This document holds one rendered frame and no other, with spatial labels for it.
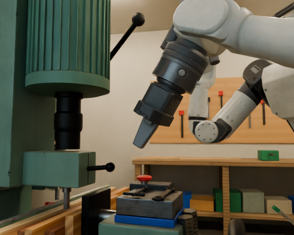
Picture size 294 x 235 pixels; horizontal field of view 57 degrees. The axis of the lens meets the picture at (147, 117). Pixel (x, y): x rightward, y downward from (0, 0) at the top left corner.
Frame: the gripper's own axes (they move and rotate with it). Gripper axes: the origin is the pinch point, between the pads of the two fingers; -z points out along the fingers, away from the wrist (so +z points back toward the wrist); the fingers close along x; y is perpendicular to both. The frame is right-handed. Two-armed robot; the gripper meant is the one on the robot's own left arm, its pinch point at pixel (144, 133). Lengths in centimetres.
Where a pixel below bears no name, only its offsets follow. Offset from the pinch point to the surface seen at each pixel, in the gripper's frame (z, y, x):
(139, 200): -8.4, -7.4, -9.4
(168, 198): -6.1, -11.0, -7.5
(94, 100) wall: -42, 190, 312
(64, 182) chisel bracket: -15.9, 8.4, -4.4
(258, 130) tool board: 32, -35, 338
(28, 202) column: -32.8, 21.6, 8.3
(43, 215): -22.8, 8.0, -6.8
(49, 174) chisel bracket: -16.6, 12.3, -4.4
